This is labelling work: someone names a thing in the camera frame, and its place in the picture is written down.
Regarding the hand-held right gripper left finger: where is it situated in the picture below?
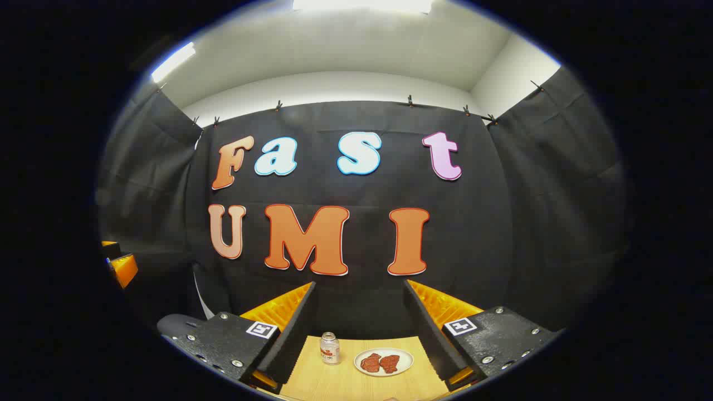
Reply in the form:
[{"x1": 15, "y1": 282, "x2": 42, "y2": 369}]
[{"x1": 162, "y1": 281, "x2": 317, "y2": 393}]

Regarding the white round plate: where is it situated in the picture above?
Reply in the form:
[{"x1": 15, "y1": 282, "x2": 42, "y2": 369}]
[{"x1": 354, "y1": 348, "x2": 414, "y2": 378}]

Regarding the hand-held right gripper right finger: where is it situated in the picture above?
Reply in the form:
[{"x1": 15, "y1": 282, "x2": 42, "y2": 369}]
[{"x1": 403, "y1": 280, "x2": 562, "y2": 392}]

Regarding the small clear bottle red label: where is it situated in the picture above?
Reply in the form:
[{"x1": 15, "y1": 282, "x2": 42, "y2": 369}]
[{"x1": 320, "y1": 332, "x2": 341, "y2": 365}]

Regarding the black backdrop cloth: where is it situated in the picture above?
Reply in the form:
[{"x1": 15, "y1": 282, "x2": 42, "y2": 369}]
[{"x1": 96, "y1": 67, "x2": 633, "y2": 340}]

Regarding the ceiling light panel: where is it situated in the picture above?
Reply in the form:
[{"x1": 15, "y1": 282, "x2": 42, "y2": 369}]
[{"x1": 150, "y1": 42, "x2": 197, "y2": 84}]

